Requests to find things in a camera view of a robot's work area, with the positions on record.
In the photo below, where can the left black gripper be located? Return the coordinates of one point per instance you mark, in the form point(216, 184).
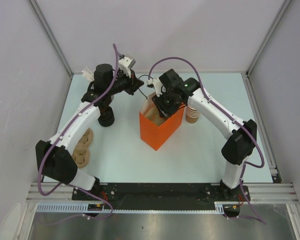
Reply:
point(134, 83)

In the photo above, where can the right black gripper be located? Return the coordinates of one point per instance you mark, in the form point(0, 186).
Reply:
point(164, 110)

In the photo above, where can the brown pulp cup carrier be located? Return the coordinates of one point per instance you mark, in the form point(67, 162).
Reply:
point(153, 115)

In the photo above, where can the orange paper bag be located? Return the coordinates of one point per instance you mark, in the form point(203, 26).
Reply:
point(156, 136)

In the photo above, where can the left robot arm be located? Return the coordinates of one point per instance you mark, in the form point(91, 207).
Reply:
point(55, 157)

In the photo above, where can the stack of brown paper cups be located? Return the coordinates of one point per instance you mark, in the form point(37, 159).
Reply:
point(191, 115)

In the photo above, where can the stack of black lids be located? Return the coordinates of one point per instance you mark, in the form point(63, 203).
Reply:
point(107, 117)

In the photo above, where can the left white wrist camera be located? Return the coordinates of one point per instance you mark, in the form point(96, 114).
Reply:
point(126, 63)

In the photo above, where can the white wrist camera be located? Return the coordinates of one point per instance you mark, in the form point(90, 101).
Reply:
point(126, 63)
point(157, 85)

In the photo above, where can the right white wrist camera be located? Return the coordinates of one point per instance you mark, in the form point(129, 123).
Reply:
point(157, 85)

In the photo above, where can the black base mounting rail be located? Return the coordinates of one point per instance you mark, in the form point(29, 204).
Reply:
point(167, 196)

